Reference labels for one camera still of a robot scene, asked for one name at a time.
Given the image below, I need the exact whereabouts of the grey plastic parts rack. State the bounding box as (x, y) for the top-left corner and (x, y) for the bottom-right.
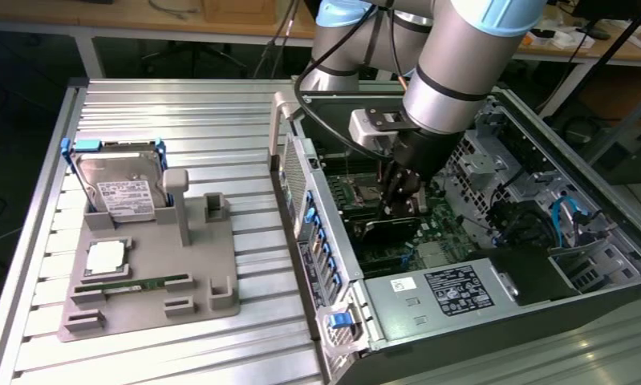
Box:
(56, 168), (240, 342)

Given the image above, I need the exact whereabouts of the wooden desk with clutter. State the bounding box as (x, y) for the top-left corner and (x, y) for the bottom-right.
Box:
(512, 0), (641, 117)

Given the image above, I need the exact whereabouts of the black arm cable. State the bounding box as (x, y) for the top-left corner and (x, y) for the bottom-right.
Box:
(293, 0), (402, 165)

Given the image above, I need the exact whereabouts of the grey metal disk bay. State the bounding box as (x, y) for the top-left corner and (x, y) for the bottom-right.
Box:
(448, 128), (530, 193)

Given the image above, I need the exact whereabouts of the black slanted stand pole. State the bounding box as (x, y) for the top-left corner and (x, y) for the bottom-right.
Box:
(536, 0), (641, 117)

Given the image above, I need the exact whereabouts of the grey power supply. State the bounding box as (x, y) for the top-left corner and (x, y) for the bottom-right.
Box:
(363, 258), (520, 342)

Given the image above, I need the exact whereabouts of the open grey PC case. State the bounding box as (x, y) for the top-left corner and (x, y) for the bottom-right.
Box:
(268, 82), (641, 385)

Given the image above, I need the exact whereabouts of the black dangling cable with plug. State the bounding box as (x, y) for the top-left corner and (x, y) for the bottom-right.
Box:
(260, 0), (301, 79)

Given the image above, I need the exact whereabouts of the CPU socket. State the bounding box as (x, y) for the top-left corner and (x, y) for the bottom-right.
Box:
(351, 176), (383, 201)

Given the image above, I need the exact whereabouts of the hard disk with blue caddy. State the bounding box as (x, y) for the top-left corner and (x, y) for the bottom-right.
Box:
(60, 138), (170, 224)

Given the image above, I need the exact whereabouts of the green RAM stick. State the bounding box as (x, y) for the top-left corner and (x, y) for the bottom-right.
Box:
(106, 278), (171, 294)

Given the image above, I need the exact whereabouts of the silver CPU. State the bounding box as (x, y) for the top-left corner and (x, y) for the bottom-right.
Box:
(84, 241), (128, 276)

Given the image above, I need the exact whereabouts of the black Nvidia graphics card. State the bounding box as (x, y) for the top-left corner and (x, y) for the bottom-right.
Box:
(351, 216), (423, 246)

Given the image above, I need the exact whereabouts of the black office chair base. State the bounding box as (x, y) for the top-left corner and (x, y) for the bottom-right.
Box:
(140, 39), (250, 78)

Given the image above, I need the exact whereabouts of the black monitor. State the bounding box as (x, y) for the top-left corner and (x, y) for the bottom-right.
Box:
(570, 0), (641, 39)

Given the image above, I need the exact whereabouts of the brown cardboard box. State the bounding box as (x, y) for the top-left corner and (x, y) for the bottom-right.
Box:
(199, 0), (278, 21)

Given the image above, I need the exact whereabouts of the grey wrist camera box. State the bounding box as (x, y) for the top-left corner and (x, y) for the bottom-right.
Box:
(347, 107), (410, 152)

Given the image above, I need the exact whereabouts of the green motherboard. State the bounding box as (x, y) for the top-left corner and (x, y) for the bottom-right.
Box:
(325, 160), (480, 278)

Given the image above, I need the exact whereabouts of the black box under desk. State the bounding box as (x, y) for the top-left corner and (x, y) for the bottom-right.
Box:
(590, 132), (641, 185)

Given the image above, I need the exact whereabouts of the blue wire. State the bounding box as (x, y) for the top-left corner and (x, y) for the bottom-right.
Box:
(552, 192), (581, 245)

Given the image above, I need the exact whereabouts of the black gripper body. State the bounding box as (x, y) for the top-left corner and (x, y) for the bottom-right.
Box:
(390, 128), (465, 180)

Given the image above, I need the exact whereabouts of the silver chipset heatsink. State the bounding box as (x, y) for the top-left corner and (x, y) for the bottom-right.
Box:
(415, 242), (450, 268)

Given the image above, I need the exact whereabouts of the wooden desk with white legs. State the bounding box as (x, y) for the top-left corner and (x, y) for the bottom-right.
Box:
(0, 0), (319, 79)

